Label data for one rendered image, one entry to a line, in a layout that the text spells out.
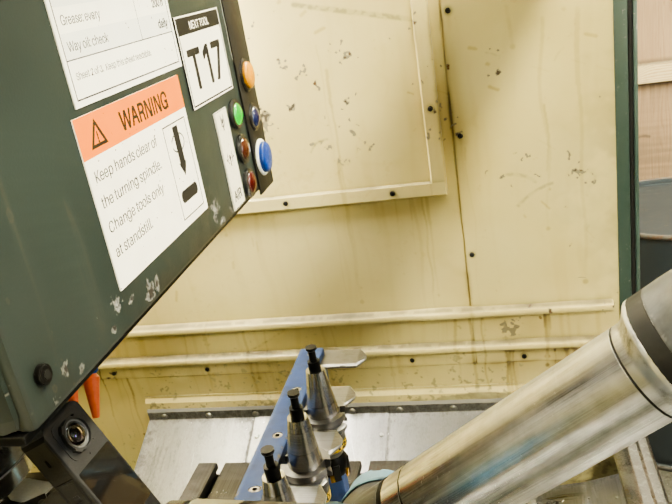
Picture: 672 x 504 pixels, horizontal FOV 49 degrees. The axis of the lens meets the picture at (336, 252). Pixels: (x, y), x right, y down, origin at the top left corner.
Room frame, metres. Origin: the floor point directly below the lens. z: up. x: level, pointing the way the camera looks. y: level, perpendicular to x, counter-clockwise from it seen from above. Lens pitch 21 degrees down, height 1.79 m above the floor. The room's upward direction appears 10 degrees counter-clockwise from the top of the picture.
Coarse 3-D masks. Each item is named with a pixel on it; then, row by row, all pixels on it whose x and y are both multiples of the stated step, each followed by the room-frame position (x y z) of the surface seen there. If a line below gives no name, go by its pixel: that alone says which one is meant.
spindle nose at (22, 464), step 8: (0, 448) 0.45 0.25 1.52; (8, 448) 0.45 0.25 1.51; (16, 448) 0.46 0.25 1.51; (0, 456) 0.45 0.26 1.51; (8, 456) 0.45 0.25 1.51; (16, 456) 0.46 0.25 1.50; (24, 456) 0.47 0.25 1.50; (0, 464) 0.44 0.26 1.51; (8, 464) 0.45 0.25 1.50; (16, 464) 0.46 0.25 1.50; (24, 464) 0.46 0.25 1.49; (32, 464) 0.47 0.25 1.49; (0, 472) 0.44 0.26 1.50; (8, 472) 0.45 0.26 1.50; (16, 472) 0.45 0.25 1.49; (24, 472) 0.46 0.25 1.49; (0, 480) 0.44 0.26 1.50; (8, 480) 0.45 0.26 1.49; (16, 480) 0.45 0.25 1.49; (0, 488) 0.44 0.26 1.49; (8, 488) 0.44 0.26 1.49; (0, 496) 0.44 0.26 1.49
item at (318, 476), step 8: (320, 448) 0.80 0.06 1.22; (328, 456) 0.78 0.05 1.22; (328, 464) 0.77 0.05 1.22; (288, 472) 0.76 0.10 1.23; (312, 472) 0.75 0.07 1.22; (320, 472) 0.75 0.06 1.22; (328, 472) 0.78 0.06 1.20; (288, 480) 0.75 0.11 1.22; (296, 480) 0.75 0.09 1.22; (304, 480) 0.74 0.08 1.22; (312, 480) 0.75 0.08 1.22; (320, 480) 0.76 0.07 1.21; (328, 480) 0.76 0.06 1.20
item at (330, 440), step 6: (318, 432) 0.85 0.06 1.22; (324, 432) 0.84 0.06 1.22; (330, 432) 0.84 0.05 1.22; (336, 432) 0.84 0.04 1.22; (318, 438) 0.83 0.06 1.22; (324, 438) 0.83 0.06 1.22; (330, 438) 0.83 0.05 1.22; (336, 438) 0.83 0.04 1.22; (318, 444) 0.82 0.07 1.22; (324, 444) 0.82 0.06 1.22; (330, 444) 0.82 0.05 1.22; (336, 444) 0.81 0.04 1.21; (330, 450) 0.80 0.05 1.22; (336, 450) 0.81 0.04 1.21
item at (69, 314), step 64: (0, 0) 0.39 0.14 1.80; (192, 0) 0.63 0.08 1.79; (0, 64) 0.37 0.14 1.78; (0, 128) 0.36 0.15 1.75; (64, 128) 0.41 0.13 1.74; (192, 128) 0.57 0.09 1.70; (0, 192) 0.34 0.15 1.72; (64, 192) 0.39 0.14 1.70; (0, 256) 0.33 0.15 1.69; (64, 256) 0.37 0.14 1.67; (192, 256) 0.52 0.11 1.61; (0, 320) 0.32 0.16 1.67; (64, 320) 0.36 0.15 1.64; (128, 320) 0.42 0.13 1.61; (0, 384) 0.31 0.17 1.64; (64, 384) 0.34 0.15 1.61
